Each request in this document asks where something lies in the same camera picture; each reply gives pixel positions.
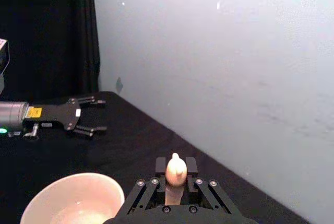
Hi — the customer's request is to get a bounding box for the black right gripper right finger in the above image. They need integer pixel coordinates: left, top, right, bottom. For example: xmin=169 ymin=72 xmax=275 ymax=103
xmin=184 ymin=157 xmax=233 ymax=215

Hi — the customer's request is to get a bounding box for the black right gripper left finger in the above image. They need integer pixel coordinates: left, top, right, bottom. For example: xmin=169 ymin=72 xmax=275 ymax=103
xmin=124 ymin=157 xmax=168 ymax=215

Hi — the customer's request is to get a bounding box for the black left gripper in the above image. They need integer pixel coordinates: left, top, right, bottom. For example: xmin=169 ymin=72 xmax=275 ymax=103
xmin=22 ymin=95 xmax=108 ymax=138

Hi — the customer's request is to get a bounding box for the cream rounded plastic piece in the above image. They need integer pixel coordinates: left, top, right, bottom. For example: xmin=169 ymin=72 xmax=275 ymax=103
xmin=164 ymin=152 xmax=188 ymax=206

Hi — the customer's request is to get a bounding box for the black table cloth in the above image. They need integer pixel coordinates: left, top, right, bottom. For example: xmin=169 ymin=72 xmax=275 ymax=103
xmin=0 ymin=90 xmax=312 ymax=224

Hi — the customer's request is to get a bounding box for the cream round bowl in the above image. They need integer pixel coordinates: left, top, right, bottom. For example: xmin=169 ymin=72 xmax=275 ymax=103
xmin=20 ymin=172 xmax=126 ymax=224

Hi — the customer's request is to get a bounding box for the black curtain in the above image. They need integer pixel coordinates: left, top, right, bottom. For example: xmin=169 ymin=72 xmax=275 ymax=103
xmin=0 ymin=0 xmax=101 ymax=102

